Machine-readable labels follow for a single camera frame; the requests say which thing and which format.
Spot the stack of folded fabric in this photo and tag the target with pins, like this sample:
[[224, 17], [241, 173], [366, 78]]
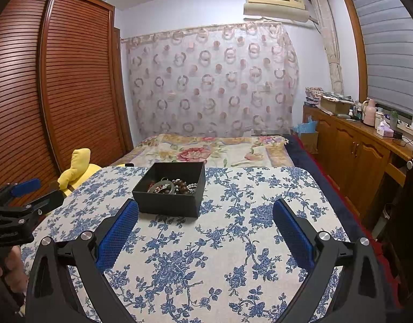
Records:
[[313, 96]]

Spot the beige tied window curtain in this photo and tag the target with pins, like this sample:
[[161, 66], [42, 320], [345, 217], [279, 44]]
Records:
[[331, 47]]

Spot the pink thermos jug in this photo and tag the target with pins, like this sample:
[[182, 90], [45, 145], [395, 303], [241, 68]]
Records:
[[370, 113]]

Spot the pale jade bangle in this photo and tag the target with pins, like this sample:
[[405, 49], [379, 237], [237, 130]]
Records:
[[163, 185]]

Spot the pink floral bed blanket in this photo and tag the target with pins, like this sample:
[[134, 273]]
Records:
[[199, 151]]

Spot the white power strip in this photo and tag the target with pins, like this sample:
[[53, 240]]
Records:
[[405, 128]]

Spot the green bottle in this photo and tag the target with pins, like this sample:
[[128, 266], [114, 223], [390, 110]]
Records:
[[393, 120]]

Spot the purple tissue box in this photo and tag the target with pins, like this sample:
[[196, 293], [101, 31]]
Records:
[[385, 131]]

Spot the person's left hand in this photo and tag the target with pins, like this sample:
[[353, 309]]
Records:
[[16, 269]]

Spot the open cardboard box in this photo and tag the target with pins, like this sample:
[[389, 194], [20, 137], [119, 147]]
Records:
[[336, 106]]

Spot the wooden sideboard cabinet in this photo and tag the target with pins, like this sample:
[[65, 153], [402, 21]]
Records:
[[354, 154]]

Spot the wooden window frame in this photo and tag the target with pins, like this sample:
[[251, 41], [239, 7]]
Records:
[[356, 40]]

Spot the white cup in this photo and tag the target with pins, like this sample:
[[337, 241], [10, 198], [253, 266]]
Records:
[[379, 120]]

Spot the beige wall air conditioner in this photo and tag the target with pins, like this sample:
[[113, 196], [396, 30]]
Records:
[[277, 5]]

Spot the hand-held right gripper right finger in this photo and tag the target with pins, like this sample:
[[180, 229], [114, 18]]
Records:
[[294, 239]]

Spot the navy blue bed sheet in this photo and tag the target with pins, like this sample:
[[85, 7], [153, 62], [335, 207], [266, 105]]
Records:
[[321, 181]]

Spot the grey window blind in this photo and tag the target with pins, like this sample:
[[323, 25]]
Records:
[[391, 47]]

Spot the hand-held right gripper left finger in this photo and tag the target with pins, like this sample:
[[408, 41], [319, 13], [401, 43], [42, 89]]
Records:
[[118, 235]]

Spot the blue floral tablecloth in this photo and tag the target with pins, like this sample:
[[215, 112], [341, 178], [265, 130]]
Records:
[[199, 259]]

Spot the brown louvered wardrobe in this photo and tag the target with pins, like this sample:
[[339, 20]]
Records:
[[58, 84]]

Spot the yellow plush toy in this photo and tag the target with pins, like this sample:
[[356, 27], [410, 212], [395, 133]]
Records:
[[79, 168]]

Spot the black jewelry box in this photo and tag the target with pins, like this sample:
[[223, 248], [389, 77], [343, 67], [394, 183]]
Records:
[[166, 205]]

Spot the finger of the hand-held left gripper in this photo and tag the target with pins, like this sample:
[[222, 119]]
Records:
[[26, 187], [48, 202]]

